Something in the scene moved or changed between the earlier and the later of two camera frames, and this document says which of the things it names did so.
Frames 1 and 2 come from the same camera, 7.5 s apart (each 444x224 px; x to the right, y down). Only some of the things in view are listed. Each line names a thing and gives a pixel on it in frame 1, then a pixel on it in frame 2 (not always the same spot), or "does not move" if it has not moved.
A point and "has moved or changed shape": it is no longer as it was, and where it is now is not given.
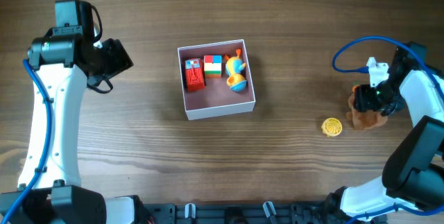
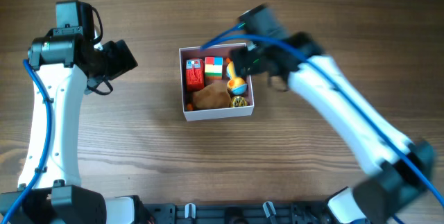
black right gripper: x=363 y=99 to x=241 y=59
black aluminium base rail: x=328 y=212 does not move
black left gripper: x=123 y=61 does not move
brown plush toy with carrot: x=364 y=120 has moved or changed shape
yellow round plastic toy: x=331 y=127 to x=238 y=101
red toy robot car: x=195 y=78 does not move
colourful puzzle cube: x=213 y=66 does not move
